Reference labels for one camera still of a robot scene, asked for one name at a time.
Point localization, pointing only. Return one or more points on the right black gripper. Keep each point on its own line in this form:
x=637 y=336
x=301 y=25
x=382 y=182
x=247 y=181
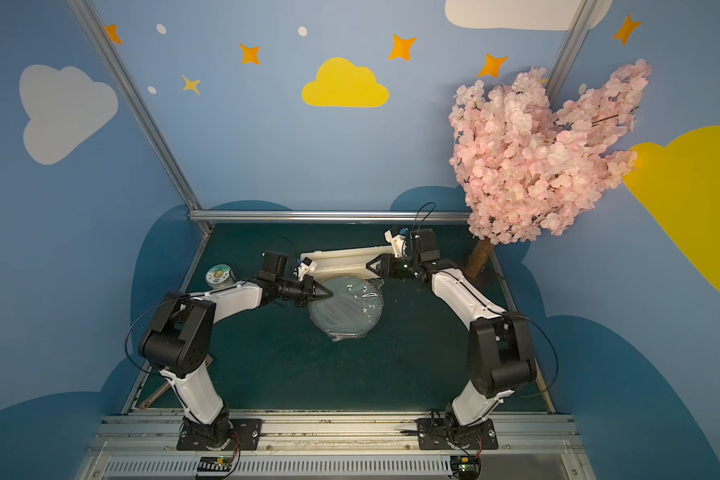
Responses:
x=393 y=266

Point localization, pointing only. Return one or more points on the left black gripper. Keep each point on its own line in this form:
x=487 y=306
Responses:
x=306 y=289

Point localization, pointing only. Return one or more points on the white plastic wrap dispenser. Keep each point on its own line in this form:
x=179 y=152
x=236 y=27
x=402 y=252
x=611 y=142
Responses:
x=345 y=263

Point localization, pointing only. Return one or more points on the round grey glass plate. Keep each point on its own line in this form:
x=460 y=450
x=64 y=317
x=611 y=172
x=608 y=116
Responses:
x=346 y=306

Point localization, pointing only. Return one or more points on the clear plastic wrap sheet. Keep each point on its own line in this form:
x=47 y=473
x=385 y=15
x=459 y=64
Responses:
x=345 y=309

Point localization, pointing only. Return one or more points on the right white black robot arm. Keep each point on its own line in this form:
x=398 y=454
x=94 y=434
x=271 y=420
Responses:
x=500 y=356

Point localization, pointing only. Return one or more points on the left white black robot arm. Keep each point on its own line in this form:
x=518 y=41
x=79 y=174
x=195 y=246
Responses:
x=177 y=342

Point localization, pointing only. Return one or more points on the pink cherry blossom tree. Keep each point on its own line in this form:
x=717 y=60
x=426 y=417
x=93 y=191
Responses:
x=526 y=168

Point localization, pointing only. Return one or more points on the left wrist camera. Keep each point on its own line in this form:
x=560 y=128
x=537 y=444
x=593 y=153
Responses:
x=274 y=266

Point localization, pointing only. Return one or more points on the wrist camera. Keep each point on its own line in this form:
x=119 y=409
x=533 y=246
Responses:
x=418 y=245
x=274 y=266

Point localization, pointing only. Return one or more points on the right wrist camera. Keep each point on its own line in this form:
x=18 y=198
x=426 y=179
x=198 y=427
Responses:
x=418 y=245

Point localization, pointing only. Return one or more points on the aluminium back frame bar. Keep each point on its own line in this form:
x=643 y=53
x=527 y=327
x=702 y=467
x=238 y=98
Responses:
x=327 y=217

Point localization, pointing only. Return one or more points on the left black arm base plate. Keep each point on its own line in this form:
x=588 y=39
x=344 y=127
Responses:
x=223 y=435

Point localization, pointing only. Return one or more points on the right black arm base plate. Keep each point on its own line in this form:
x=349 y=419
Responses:
x=435 y=433

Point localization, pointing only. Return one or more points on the aluminium front rail frame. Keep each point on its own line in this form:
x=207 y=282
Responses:
x=339 y=445

